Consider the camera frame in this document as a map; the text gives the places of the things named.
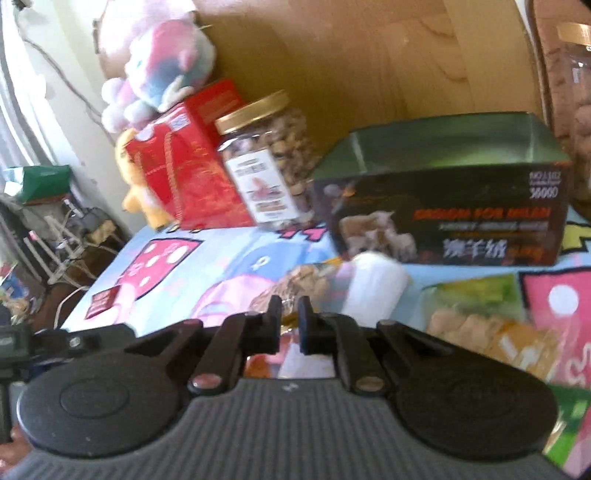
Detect clear cookie snack pack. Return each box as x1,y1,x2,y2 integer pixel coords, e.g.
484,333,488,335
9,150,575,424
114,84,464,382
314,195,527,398
249,262,341,328

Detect white wrapped snack roll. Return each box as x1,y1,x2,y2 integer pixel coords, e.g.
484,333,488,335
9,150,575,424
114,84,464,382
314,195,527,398
341,252,410,327

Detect cartoon pig blue tablecloth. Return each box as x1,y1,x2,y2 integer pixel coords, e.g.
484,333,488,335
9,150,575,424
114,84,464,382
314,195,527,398
59,204,591,478

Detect green yellow biscuit bag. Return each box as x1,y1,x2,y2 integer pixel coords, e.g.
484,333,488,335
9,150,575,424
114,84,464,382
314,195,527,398
420,274,564,382

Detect small red packet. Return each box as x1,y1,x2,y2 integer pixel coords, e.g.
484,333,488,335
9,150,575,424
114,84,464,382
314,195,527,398
85,285,120,319

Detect yellow plush toy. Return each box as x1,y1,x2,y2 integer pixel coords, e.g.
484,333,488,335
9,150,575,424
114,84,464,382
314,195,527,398
114,128,174,231

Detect nut jar gold lid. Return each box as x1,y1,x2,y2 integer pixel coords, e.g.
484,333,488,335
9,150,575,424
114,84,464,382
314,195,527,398
215,90,320,231

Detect open black green box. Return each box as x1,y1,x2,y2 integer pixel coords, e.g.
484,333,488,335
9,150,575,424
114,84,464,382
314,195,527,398
308,112,573,266

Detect bright green snack bag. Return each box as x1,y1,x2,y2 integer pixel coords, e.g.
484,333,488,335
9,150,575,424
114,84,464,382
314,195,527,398
544,384,590,477

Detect green box on shelf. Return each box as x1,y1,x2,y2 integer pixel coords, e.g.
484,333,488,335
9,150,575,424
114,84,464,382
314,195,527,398
3,165,72,204

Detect wooden board panel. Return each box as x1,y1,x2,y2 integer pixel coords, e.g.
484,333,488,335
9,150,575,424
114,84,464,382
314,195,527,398
197,0,543,150

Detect pink blue plush toy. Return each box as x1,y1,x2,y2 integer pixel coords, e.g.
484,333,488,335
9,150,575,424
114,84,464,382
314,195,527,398
93,1,216,134

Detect brown cushioned chair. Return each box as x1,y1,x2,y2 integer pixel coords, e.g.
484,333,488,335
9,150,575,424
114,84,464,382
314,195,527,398
525,0,590,152

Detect red gift box gold rope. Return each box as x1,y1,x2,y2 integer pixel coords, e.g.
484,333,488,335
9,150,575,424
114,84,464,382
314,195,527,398
124,78,257,232

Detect white wire rack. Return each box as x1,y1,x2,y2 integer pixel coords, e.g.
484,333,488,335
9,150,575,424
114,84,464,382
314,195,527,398
23,215,87,288

